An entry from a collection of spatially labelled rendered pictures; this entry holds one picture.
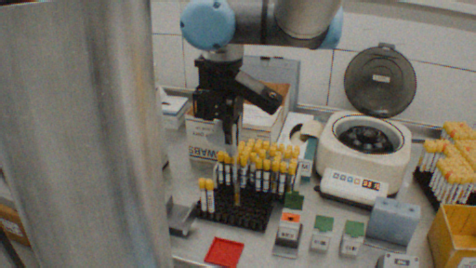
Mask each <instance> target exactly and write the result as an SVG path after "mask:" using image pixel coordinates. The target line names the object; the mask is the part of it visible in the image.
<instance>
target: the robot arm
mask: <svg viewBox="0 0 476 268"><path fill-rule="evenodd" d="M344 2H345V1H344V0H190V1H189V3H188V5H187V6H185V8H184V10H183V12H182V14H181V17H180V21H179V28H180V30H181V33H182V35H183V36H184V39H185V40H186V42H187V43H188V44H190V45H192V46H193V47H195V48H196V49H198V50H202V51H203V54H200V56H199V57H198V59H194V60H193V64H194V67H195V68H198V75H199V86H198V87H197V88H196V89H195V91H193V93H192V103H193V114H194V118H199V119H203V121H208V122H213V121H214V120H220V121H218V122H217V123H216V124H214V125H213V129H214V131H212V132H209V133H207V134H206V139H207V141H209V142H210V143H213V144H215V145H217V146H219V147H222V148H224V149H226V151H227V154H228V156H229V157H233V156H234V155H235V154H236V152H237V146H238V147H239V145H240V139H241V134H242V127H243V122H244V100H246V101H248V102H250V103H251V104H253V105H255V106H256V107H258V108H259V109H260V110H262V111H263V112H265V113H267V114H269V115H270V116H272V115H275V114H276V112H277V111H278V110H279V108H280V107H281V104H282V102H283V96H282V94H280V93H278V92H277V91H275V90H274V89H272V88H270V87H268V86H265V85H264V84H262V83H260V82H259V81H258V80H257V79H255V78H253V77H252V76H250V75H249V74H246V73H245V72H243V70H241V69H239V68H241V67H242V66H243V55H244V45H251V46H272V47H304V48H308V49H311V50H314V51H316V50H318V49H333V48H336V47H337V45H338V43H339V41H340V38H341V34H342V29H343V24H342V23H343V10H342V4H343V3H344ZM151 5H152V0H0V164H1V167H2V169H3V172H4V175H5V179H6V180H7V186H8V188H9V191H10V194H11V196H12V198H13V201H14V204H15V207H16V208H17V211H18V214H19V216H20V219H21V222H22V226H23V229H24V230H25V233H26V234H27V236H28V239H29V242H30V244H31V246H32V249H33V252H34V253H35V256H36V258H37V260H38V263H39V265H40V267H41V268H174V264H173V256H172V254H171V246H170V236H169V226H168V223H167V216H166V206H165V187H164V177H163V167H162V162H161V156H160V145H159V127H158V115H157V105H156V95H155V84H154V82H155V75H154V65H153V46H152V9H151ZM200 89H202V90H200ZM198 90H199V91H198ZM197 91H198V92H197ZM195 101H196V104H197V112H196V107H195Z"/></svg>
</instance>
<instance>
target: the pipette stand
mask: <svg viewBox="0 0 476 268"><path fill-rule="evenodd" d="M398 203H399V201H397V200H394V199H388V198H386V197H383V196H380V195H379V196H377V197H376V199H375V202H374V205H373V208H372V211H371V214H370V218H369V220H368V222H367V226H366V230H365V236H364V243H365V244H367V245H369V246H371V245H372V246H374V247H377V248H378V247H380V248H384V249H387V250H390V251H395V252H399V253H401V254H406V251H407V246H408V244H409V242H410V240H411V238H412V236H413V233H414V232H415V229H416V227H417V225H418V222H419V218H420V207H419V206H416V205H414V204H412V205H411V204H407V203H405V202H401V203H400V205H399V207H398V208H397V204H398Z"/></svg>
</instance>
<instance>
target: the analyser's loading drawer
mask: <svg viewBox="0 0 476 268"><path fill-rule="evenodd" d="M165 206H166V216H167V223H168V226H169V227H172V228H176V229H180V230H183V233H184V234H185V235H186V233H187V232H188V231H189V230H190V228H191V226H192V223H193V222H194V221H195V217H196V216H197V210H196V202H192V205H191V207H190V208H189V207H184V206H181V205H179V204H176V203H173V199H172V195H170V197H169V199H168V200H165Z"/></svg>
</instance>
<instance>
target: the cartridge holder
mask: <svg viewBox="0 0 476 268"><path fill-rule="evenodd" d="M302 230H303V223H301V224H300V229H299V234H298V238H297V241H296V240H292V239H287V238H283V237H280V236H278V234H279V227H278V231H277V234H276V236H275V240H274V244H273V247H272V251H271V254H276V255H279V256H283V257H286V258H294V259H296V258H297V256H298V249H299V244H300V239H301V234H302Z"/></svg>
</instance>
